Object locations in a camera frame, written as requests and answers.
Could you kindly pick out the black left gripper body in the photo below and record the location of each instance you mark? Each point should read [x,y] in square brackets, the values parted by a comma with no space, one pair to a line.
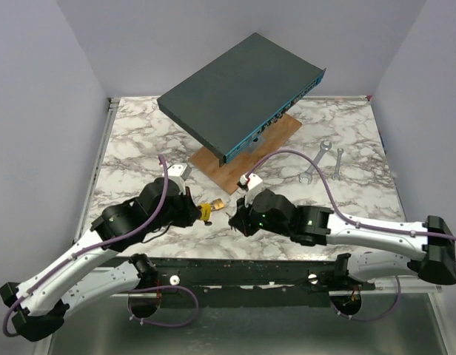
[183,217]

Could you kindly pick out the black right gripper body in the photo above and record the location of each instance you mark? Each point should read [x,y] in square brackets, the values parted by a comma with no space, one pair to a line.
[249,220]

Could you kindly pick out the yellow padlock with black shackle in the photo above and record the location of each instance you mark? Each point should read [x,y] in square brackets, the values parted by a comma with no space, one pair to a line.
[205,210]

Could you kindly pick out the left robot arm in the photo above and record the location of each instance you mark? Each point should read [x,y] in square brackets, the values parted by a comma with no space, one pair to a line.
[39,306]

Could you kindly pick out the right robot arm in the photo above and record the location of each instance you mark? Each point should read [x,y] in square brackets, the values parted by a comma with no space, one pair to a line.
[421,249]

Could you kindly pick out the small brass padlock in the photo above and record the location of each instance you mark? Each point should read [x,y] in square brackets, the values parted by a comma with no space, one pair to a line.
[216,205]

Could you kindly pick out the wooden board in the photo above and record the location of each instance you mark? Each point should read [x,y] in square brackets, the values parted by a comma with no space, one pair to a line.
[227,176]

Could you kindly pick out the silver wrench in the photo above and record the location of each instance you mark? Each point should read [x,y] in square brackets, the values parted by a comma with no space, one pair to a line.
[336,174]
[307,176]

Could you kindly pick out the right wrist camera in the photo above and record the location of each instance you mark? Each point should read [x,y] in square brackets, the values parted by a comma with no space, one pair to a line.
[251,184]

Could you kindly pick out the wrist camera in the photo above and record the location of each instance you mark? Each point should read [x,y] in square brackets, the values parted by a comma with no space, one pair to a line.
[251,184]
[179,171]

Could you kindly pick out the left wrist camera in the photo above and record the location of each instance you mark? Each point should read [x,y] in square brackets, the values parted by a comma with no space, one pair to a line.
[179,171]

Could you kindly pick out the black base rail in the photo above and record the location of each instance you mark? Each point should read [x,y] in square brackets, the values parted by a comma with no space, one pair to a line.
[246,283]

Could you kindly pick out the dark network switch box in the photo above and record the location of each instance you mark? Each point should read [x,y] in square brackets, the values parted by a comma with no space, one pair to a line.
[228,103]

